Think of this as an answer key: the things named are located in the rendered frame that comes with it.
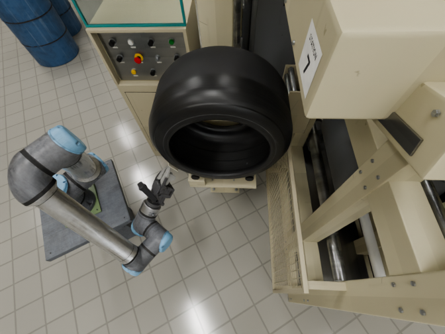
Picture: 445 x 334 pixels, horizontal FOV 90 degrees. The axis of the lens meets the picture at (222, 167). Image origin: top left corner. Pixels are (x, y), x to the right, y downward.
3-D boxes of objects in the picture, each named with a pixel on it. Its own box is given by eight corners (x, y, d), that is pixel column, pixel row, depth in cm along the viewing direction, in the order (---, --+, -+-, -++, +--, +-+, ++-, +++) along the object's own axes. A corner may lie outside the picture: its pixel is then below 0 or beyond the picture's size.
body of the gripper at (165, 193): (169, 180, 112) (159, 199, 115) (154, 177, 106) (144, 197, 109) (175, 189, 107) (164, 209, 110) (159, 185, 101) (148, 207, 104)
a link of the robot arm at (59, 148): (69, 172, 135) (6, 143, 66) (93, 153, 141) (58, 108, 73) (89, 190, 137) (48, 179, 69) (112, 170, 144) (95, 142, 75)
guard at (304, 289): (265, 168, 185) (282, 107, 124) (267, 168, 185) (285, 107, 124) (272, 293, 141) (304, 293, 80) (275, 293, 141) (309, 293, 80)
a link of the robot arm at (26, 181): (-23, 181, 61) (140, 283, 99) (20, 151, 66) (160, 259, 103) (-16, 173, 70) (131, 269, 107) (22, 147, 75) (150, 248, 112)
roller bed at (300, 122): (275, 107, 138) (285, 64, 112) (299, 107, 137) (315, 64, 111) (277, 132, 128) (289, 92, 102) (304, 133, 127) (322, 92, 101)
